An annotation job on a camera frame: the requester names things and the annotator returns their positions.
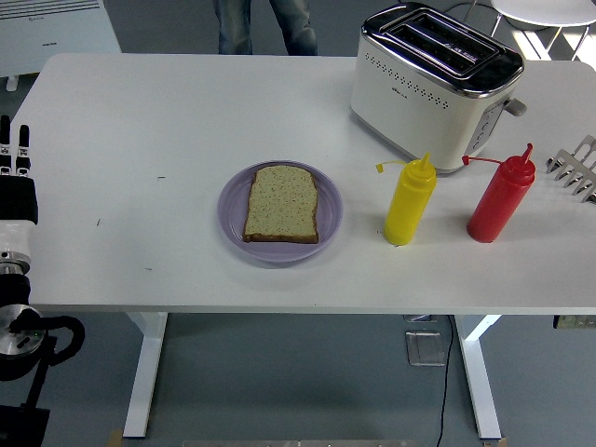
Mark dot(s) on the table height control panel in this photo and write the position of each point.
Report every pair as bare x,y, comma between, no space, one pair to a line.
575,322

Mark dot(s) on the white two-slot toaster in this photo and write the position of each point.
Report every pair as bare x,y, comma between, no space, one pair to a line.
419,107

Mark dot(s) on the white table leg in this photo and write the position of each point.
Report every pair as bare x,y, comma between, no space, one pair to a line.
146,372
475,372

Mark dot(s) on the metal toast rack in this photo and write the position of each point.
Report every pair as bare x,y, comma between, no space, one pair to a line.
579,179

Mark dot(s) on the person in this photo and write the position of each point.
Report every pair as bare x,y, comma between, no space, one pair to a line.
233,28

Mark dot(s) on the purple plate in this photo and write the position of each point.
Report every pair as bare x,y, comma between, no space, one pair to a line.
279,253

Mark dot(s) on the metal under-table bracket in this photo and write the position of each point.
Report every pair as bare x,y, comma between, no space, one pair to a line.
419,318

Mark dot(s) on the metal floor outlet plate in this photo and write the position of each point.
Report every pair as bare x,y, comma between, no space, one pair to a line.
426,349

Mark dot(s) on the yellow squeeze bottle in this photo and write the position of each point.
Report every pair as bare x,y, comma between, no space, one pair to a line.
407,209

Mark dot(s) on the white round table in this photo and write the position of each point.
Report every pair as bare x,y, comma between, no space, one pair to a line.
549,9

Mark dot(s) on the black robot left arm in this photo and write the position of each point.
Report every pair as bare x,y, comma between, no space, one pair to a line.
18,368

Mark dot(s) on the white floor appliance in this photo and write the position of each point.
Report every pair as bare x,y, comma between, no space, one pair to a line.
56,37

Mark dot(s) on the red squeeze bottle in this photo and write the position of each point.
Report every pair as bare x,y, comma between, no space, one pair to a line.
498,209

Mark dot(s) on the bread slice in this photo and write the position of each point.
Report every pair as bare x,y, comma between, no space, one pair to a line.
283,205

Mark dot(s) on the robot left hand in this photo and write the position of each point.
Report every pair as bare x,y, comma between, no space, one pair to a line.
16,200

